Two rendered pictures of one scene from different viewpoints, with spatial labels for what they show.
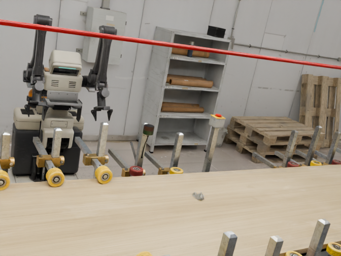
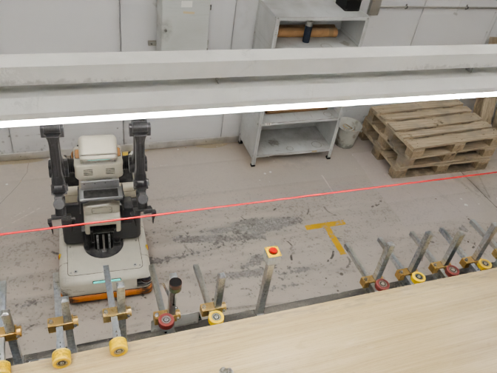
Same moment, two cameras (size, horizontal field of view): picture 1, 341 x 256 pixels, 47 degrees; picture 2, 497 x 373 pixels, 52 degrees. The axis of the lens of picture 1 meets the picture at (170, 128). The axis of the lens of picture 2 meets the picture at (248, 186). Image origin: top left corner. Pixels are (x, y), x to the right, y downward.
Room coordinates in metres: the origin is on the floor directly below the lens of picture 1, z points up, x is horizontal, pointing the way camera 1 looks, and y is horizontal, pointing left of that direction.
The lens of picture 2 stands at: (0.63, -0.34, 3.08)
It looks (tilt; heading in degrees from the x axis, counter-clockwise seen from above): 39 degrees down; 7
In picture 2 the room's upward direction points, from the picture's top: 10 degrees clockwise
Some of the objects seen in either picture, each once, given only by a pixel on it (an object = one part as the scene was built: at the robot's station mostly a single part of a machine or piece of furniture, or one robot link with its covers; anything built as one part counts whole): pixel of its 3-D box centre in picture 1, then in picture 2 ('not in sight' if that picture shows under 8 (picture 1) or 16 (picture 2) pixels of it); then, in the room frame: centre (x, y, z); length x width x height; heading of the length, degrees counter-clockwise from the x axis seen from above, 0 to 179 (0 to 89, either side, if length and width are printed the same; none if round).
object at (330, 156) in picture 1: (329, 159); (447, 259); (3.12, -1.34, 0.88); 0.04 x 0.04 x 0.48; 32
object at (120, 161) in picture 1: (122, 164); (158, 296); (2.28, 0.25, 0.84); 0.43 x 0.03 x 0.04; 32
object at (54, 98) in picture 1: (62, 106); (100, 195); (2.76, 0.81, 0.99); 0.28 x 0.16 x 0.22; 119
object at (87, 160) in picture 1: (95, 159); (117, 313); (2.04, 0.38, 0.95); 0.14 x 0.06 x 0.05; 122
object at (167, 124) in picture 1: (182, 92); (297, 86); (5.16, -0.07, 0.78); 0.90 x 0.45 x 1.55; 122
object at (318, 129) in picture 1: (310, 154); (416, 260); (2.98, -1.13, 0.93); 0.04 x 0.04 x 0.48; 32
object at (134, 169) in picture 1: (135, 176); (166, 325); (2.11, 0.15, 0.85); 0.08 x 0.08 x 0.11
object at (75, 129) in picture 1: (62, 139); (112, 218); (2.90, 0.82, 0.68); 0.28 x 0.27 x 0.25; 119
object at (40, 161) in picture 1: (50, 160); (63, 323); (1.91, 0.59, 0.95); 0.14 x 0.06 x 0.05; 122
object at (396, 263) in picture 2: (294, 163); (396, 263); (3.04, -1.04, 0.81); 0.43 x 0.03 x 0.04; 32
